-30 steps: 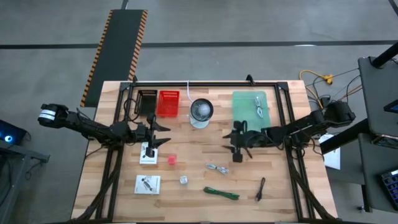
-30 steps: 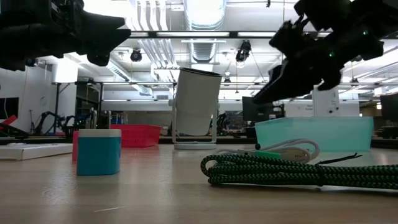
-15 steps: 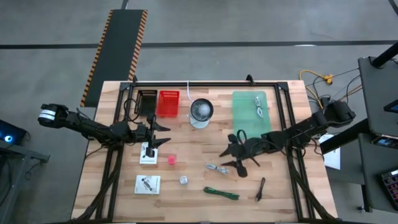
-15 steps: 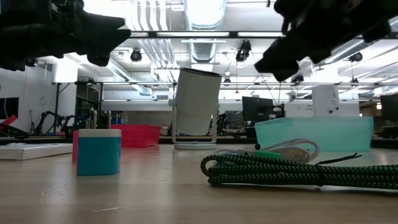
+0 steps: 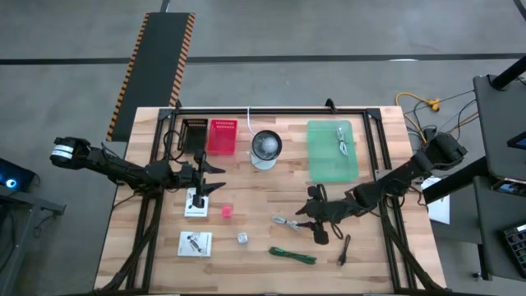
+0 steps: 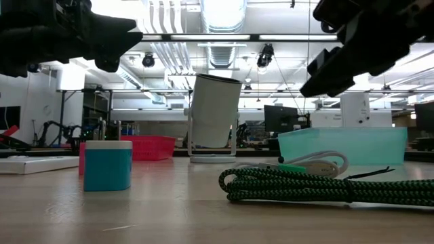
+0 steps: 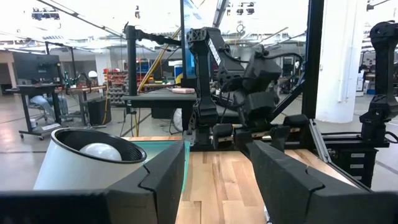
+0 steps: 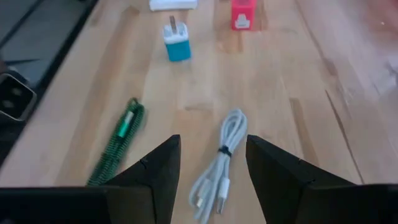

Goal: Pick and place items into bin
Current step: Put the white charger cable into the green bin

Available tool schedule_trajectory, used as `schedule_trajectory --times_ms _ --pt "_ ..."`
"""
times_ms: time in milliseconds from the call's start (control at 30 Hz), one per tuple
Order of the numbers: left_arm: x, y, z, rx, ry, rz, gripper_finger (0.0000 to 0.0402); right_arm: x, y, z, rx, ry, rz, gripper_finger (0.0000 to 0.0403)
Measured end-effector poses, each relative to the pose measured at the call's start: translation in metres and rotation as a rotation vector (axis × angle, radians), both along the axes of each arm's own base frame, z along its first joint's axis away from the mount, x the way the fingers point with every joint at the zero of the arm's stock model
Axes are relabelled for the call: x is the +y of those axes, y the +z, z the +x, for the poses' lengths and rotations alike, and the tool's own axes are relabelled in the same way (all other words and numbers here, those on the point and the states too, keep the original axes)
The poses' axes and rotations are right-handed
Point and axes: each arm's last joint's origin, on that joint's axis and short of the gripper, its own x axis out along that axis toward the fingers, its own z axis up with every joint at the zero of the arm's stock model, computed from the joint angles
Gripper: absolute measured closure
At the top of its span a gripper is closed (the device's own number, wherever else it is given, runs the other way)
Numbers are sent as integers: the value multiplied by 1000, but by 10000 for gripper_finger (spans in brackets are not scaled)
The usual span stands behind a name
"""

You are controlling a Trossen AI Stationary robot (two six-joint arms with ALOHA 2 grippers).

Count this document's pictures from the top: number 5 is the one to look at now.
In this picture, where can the white paper sheet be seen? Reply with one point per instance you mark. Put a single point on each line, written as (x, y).
(439, 207)

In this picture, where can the black pole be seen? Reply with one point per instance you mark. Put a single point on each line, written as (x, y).
(509, 74)

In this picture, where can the black mesh basket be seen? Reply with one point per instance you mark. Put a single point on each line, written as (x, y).
(193, 137)

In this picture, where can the red cube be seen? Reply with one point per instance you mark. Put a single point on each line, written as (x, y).
(227, 211)

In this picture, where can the black device with blue light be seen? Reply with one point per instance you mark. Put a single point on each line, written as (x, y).
(12, 177)

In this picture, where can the grey metal stand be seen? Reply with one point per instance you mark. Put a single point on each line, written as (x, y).
(24, 201)

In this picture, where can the green translucent plastic bin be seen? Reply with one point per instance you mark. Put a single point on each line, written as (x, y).
(324, 164)

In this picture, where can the black yellow-striped floor mat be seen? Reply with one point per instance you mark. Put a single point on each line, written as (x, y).
(156, 70)

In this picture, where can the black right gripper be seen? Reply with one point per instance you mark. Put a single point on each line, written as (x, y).
(333, 209)

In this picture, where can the red plastic basket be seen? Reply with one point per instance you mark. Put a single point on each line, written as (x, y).
(222, 137)

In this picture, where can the grey cart top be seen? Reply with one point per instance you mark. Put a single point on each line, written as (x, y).
(493, 230)
(501, 131)

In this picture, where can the black keyboard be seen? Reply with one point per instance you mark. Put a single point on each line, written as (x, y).
(518, 246)

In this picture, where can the grey metal bracket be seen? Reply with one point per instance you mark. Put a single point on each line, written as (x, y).
(380, 174)

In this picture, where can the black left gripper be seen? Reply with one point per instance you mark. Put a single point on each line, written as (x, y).
(187, 174)

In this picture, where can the black aluminium table frame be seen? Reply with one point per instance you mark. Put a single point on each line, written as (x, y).
(287, 111)

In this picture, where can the white printed booklet box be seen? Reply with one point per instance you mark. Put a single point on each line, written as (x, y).
(195, 244)
(190, 207)

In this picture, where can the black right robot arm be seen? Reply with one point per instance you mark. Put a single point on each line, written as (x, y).
(402, 172)

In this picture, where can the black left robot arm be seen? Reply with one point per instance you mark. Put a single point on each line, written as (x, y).
(123, 170)

